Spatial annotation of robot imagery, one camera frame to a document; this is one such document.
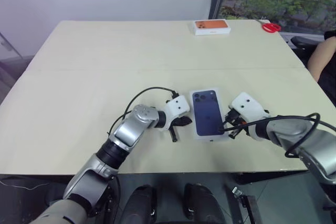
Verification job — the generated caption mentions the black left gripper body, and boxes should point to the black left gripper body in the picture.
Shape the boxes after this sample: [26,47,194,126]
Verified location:
[167,115,186,131]

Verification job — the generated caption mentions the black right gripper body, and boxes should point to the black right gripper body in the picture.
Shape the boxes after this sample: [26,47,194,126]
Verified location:
[225,110,248,136]

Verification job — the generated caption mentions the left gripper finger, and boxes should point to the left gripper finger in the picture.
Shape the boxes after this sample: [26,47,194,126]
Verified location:
[169,126,179,143]
[178,115,193,127]

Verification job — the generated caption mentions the blue phone box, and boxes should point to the blue phone box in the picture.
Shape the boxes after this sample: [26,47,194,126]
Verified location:
[189,86,232,144]

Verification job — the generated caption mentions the orange print phone box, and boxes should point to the orange print phone box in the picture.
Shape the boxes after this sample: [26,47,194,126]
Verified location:
[193,19,232,37]

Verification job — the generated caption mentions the dark rounded shape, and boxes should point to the dark rounded shape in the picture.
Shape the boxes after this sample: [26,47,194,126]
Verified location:
[125,184,159,224]
[183,182,219,224]

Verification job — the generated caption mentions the person's black garment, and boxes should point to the person's black garment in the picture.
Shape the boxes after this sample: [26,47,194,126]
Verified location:
[316,28,336,99]

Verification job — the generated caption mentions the black office chair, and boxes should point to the black office chair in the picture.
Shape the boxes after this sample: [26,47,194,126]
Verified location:
[290,35,327,52]

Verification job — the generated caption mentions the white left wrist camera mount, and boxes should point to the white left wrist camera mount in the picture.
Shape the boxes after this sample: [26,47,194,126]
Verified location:
[164,95,191,132]

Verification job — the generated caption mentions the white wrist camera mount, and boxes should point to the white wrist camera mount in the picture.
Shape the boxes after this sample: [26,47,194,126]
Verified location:
[164,95,191,132]
[227,91,271,141]

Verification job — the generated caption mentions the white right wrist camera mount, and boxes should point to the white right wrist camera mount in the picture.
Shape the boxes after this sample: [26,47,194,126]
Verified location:
[227,91,271,141]

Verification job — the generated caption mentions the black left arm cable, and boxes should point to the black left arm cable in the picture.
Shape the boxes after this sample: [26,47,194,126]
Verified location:
[107,86,180,136]

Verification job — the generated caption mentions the grey metal stand frame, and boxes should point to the grey metal stand frame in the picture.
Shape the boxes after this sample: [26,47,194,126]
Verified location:
[232,186,264,224]

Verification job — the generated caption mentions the red handled scissors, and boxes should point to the red handled scissors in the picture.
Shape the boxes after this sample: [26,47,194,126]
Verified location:
[255,18,281,34]

